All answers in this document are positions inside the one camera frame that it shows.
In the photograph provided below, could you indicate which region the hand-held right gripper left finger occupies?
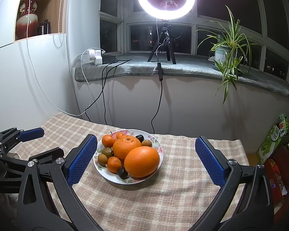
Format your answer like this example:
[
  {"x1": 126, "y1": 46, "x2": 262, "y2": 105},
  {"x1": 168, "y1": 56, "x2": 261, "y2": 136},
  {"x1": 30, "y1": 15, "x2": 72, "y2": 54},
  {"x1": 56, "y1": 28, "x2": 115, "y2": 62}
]
[{"x1": 17, "y1": 133, "x2": 104, "y2": 231}]

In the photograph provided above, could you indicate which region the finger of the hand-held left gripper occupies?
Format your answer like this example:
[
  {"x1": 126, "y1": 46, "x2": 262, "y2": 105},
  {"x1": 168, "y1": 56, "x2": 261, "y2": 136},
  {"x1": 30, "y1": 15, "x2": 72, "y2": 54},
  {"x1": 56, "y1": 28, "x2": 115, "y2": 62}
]
[
  {"x1": 0, "y1": 147, "x2": 65, "y2": 176},
  {"x1": 0, "y1": 127, "x2": 45, "y2": 158}
]

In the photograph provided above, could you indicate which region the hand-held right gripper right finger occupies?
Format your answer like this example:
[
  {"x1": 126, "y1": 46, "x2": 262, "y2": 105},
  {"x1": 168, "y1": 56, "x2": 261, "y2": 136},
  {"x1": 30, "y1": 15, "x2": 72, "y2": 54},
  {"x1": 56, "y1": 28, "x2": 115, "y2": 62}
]
[{"x1": 188, "y1": 136, "x2": 275, "y2": 231}]

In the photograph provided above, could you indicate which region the small tangerine with stem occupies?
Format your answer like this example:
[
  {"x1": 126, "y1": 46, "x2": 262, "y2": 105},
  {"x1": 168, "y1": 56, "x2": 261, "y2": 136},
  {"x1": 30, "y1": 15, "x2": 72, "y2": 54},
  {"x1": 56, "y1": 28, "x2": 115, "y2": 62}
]
[{"x1": 102, "y1": 131, "x2": 116, "y2": 148}]

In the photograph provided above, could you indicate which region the large orange with stem scar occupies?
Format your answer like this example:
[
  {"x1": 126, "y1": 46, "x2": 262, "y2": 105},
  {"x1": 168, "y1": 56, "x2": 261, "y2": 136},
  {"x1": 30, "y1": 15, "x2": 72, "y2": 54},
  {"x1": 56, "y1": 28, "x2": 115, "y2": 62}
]
[{"x1": 112, "y1": 135, "x2": 142, "y2": 161}]

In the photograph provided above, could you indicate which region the white floral plate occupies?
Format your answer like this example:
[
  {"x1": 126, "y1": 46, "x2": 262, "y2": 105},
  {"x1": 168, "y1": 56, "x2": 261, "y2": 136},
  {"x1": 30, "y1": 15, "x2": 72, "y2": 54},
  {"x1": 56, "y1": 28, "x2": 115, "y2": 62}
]
[{"x1": 93, "y1": 129, "x2": 164, "y2": 185}]

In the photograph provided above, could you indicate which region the large smooth oval orange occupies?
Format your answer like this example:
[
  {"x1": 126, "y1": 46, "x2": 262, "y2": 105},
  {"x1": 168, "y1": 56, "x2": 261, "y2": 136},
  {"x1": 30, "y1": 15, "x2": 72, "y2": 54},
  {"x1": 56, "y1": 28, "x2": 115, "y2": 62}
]
[{"x1": 124, "y1": 146, "x2": 160, "y2": 178}]

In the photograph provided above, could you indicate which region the white cabinet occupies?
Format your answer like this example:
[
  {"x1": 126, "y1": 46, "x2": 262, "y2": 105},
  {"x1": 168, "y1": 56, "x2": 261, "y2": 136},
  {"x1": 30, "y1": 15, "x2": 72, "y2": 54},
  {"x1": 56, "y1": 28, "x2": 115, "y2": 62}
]
[{"x1": 0, "y1": 0, "x2": 71, "y2": 135}]

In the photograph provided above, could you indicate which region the green printed carton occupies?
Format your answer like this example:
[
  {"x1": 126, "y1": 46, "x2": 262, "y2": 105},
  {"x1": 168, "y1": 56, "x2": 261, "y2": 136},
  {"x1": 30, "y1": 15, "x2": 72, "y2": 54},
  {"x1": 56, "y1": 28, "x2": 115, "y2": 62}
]
[{"x1": 257, "y1": 124, "x2": 280, "y2": 164}]

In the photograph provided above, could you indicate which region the beige checked tablecloth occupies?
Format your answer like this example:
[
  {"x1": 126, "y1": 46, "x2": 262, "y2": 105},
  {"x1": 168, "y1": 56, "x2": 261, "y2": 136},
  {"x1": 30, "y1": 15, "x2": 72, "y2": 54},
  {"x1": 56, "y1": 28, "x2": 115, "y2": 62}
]
[{"x1": 5, "y1": 112, "x2": 251, "y2": 231}]

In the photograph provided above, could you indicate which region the green snack bag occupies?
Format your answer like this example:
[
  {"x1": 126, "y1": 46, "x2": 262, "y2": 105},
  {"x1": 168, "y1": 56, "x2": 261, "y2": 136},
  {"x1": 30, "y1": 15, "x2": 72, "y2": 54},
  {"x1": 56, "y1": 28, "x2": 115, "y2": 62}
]
[{"x1": 277, "y1": 113, "x2": 289, "y2": 136}]

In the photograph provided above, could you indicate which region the white power strip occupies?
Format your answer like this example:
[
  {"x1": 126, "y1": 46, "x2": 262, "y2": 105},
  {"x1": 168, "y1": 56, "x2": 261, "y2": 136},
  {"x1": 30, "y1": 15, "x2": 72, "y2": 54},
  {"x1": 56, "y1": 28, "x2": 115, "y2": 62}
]
[{"x1": 83, "y1": 49, "x2": 106, "y2": 66}]

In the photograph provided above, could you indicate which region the potted spider plant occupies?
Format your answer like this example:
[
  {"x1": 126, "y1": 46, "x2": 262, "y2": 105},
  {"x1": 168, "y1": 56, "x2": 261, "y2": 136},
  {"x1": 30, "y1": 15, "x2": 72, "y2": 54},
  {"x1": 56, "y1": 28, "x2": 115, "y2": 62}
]
[{"x1": 196, "y1": 5, "x2": 263, "y2": 105}]

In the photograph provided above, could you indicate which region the grey windowsill mat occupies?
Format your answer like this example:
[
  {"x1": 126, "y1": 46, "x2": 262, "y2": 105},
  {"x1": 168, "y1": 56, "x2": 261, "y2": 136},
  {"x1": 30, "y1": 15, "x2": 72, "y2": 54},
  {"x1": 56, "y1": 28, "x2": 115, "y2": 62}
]
[{"x1": 75, "y1": 53, "x2": 289, "y2": 99}]

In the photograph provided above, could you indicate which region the red ceramic vase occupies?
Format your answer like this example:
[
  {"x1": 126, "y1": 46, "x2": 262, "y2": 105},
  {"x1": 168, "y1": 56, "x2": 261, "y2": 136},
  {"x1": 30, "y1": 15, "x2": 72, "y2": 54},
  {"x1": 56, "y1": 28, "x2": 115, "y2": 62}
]
[{"x1": 16, "y1": 0, "x2": 40, "y2": 40}]

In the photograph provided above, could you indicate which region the black power cable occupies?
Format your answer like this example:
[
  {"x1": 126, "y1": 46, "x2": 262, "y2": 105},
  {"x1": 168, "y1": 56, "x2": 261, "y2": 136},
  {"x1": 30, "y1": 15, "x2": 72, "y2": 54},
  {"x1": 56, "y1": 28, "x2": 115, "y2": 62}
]
[
  {"x1": 84, "y1": 61, "x2": 126, "y2": 122},
  {"x1": 102, "y1": 59, "x2": 133, "y2": 126}
]

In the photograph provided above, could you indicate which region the white cable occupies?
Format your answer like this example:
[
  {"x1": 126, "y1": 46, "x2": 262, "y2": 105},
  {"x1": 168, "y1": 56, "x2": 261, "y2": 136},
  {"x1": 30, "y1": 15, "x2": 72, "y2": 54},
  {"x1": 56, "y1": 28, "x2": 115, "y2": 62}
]
[{"x1": 26, "y1": 0, "x2": 93, "y2": 116}]

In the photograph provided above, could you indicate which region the black ring light cable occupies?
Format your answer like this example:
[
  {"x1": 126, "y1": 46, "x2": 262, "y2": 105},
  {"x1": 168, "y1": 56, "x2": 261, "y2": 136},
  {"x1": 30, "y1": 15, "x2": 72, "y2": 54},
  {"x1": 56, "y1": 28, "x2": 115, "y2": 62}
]
[{"x1": 150, "y1": 17, "x2": 170, "y2": 134}]

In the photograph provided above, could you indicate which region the white bead chain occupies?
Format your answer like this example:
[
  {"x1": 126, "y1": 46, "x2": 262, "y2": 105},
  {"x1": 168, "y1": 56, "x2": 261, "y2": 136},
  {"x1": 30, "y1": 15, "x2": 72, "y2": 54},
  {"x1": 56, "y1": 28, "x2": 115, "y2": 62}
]
[{"x1": 53, "y1": 0, "x2": 64, "y2": 47}]

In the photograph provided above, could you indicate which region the black ring light tripod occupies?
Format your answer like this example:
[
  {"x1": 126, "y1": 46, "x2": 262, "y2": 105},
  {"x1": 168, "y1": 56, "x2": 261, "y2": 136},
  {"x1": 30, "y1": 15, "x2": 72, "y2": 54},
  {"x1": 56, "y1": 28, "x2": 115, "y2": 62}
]
[{"x1": 147, "y1": 20, "x2": 177, "y2": 65}]

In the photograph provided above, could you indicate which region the white window frame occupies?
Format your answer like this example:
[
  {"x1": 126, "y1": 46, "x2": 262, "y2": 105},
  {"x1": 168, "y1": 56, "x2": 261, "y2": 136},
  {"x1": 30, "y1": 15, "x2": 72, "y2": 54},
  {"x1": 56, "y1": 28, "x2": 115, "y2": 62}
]
[{"x1": 100, "y1": 0, "x2": 289, "y2": 87}]

